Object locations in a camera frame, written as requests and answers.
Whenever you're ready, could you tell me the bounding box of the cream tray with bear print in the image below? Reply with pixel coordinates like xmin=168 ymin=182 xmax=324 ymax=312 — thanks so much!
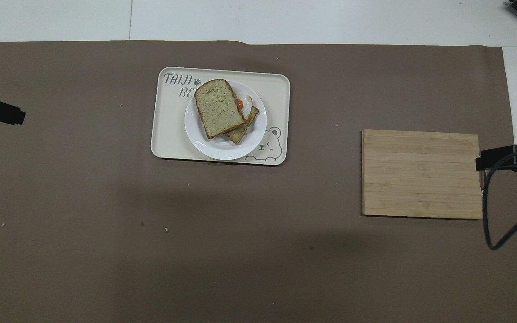
xmin=150 ymin=67 xmax=291 ymax=166

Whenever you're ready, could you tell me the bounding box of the wooden cutting board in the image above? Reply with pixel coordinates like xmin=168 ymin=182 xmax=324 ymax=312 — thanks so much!
xmin=361 ymin=129 xmax=484 ymax=220

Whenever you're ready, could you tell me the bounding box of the white round plate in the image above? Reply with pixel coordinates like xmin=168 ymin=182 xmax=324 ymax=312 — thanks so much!
xmin=184 ymin=80 xmax=267 ymax=161

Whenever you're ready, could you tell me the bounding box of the fried egg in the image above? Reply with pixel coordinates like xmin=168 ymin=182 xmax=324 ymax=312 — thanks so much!
xmin=235 ymin=95 xmax=254 ymax=119

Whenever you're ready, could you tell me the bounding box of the black cable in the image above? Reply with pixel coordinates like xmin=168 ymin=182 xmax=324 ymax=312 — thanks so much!
xmin=482 ymin=145 xmax=517 ymax=251

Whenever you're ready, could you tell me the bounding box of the small bread slice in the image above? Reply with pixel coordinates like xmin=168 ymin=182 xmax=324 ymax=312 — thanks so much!
xmin=223 ymin=106 xmax=260 ymax=145

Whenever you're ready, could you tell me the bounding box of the large bread slice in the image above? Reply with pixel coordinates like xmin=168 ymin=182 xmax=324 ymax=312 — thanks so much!
xmin=194 ymin=79 xmax=247 ymax=140

